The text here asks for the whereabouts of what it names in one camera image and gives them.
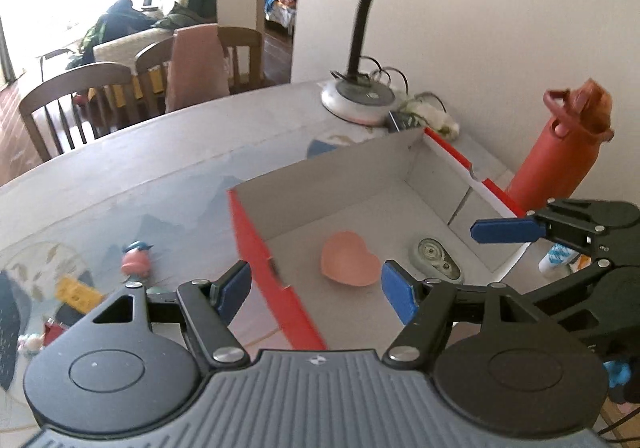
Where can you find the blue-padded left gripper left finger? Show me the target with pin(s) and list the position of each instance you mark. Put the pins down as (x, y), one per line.
(209, 308)

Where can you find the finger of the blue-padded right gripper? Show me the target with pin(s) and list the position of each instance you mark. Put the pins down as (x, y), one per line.
(518, 230)

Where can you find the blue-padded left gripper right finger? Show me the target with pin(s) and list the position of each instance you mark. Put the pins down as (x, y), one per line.
(423, 308)

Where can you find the yellow essential oil box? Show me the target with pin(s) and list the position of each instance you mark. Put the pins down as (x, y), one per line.
(77, 295)

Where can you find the small white rabbit toy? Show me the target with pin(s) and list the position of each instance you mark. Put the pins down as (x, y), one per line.
(30, 345)

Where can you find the blue-gloved right hand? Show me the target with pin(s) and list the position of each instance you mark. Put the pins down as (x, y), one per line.
(619, 372)

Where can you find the grey oval correction tape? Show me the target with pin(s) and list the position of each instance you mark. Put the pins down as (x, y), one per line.
(430, 257)

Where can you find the white and blue tube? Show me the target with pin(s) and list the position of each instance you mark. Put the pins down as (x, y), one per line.
(556, 257)

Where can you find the pink cartoon figurine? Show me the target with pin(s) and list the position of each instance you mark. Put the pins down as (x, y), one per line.
(136, 260)

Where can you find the red water bottle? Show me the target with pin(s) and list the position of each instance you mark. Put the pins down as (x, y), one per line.
(567, 146)

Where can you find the pink heart-shaped dish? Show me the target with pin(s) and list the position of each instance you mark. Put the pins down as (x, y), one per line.
(346, 259)

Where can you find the white tissue wad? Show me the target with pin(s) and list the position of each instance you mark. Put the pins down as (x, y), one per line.
(434, 118)

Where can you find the red and white cardboard box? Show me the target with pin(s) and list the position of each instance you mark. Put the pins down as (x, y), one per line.
(391, 191)

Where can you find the black binder clip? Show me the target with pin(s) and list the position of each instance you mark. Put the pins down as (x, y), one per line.
(398, 122)

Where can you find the painted landscape table mat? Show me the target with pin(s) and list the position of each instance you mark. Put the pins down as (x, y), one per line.
(182, 216)

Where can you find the small red box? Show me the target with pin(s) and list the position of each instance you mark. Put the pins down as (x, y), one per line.
(52, 331)

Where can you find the pink towel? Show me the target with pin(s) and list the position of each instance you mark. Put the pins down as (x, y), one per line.
(197, 69)

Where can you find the dark wooden chair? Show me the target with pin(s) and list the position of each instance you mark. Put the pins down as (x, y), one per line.
(79, 106)

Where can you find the wooden chair with pink towel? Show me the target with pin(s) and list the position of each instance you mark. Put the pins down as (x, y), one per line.
(242, 49)

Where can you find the sofa with clothes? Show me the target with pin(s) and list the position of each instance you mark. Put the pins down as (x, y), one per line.
(123, 18)

